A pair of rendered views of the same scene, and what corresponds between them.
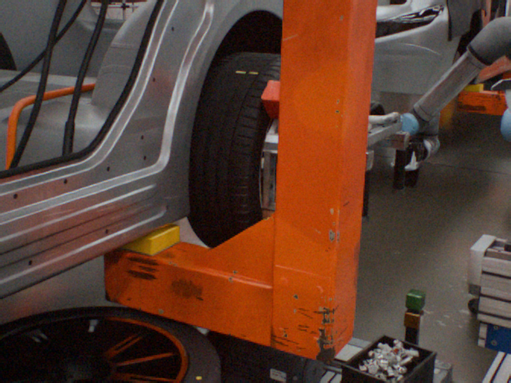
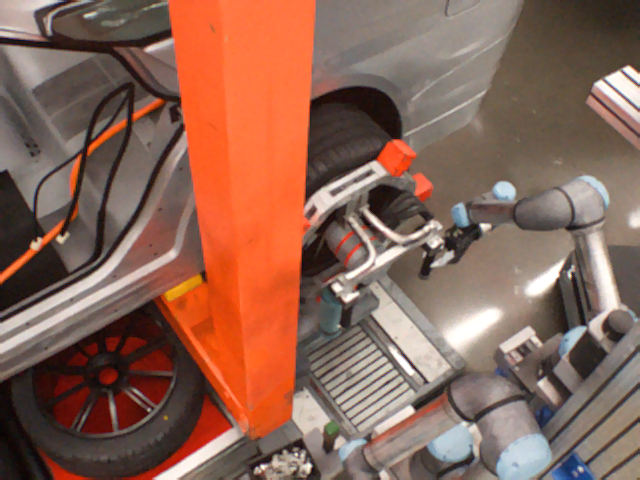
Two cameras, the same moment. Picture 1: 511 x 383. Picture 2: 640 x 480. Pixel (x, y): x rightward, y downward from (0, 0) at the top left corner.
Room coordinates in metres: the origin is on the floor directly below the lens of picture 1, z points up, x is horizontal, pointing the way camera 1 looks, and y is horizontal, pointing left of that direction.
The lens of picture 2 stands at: (0.84, -0.61, 2.83)
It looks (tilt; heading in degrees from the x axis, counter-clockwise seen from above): 56 degrees down; 21
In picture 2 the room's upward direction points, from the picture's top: 6 degrees clockwise
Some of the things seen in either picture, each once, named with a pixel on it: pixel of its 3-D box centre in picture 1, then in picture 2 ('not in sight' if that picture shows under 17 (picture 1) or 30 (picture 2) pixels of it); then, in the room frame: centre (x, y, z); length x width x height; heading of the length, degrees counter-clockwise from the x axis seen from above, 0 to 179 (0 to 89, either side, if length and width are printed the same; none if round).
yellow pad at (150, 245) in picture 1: (146, 235); (175, 274); (1.83, 0.29, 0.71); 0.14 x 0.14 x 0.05; 62
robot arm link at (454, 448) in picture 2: not in sight; (448, 448); (1.57, -0.74, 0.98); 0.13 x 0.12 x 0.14; 45
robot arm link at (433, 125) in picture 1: (426, 119); (497, 200); (2.45, -0.60, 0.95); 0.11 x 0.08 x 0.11; 142
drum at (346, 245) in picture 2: not in sight; (358, 248); (2.13, -0.24, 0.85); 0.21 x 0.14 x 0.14; 62
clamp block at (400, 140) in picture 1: (393, 138); (427, 239); (2.21, -0.44, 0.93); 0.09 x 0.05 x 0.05; 62
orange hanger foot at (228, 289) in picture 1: (198, 251); (201, 313); (1.75, 0.14, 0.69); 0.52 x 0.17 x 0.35; 62
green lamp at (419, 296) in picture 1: (415, 299); (331, 429); (1.61, -0.41, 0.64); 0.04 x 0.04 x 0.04; 62
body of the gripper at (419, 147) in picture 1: (413, 152); (461, 236); (2.33, -0.53, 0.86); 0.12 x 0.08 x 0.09; 152
